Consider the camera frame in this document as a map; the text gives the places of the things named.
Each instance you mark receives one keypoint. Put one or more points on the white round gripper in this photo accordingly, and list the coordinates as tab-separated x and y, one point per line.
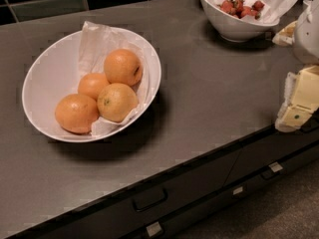
307	37

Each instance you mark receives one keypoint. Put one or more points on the white bowl with strawberries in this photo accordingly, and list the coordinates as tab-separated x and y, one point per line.
237	29

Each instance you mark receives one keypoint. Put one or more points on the white paper napkin in bowl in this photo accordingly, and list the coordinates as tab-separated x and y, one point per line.
97	41

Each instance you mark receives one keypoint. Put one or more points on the middle small orange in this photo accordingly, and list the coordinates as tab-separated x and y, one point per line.
92	84

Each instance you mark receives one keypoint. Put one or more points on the large white bowl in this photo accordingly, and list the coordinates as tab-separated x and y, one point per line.
55	74

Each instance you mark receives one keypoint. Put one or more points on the red strawberries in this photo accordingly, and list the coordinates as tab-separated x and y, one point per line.
238	8

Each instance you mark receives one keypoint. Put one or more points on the dark right drawer front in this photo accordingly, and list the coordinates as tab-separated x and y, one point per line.
266	146

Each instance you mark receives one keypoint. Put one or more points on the dark drawer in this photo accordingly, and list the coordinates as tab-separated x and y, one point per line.
266	146
168	225
121	213

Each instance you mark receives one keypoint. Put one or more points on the dark lower drawer front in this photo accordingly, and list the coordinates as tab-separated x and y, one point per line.
168	225

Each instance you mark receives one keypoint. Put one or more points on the dark left drawer front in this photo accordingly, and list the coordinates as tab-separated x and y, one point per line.
121	213

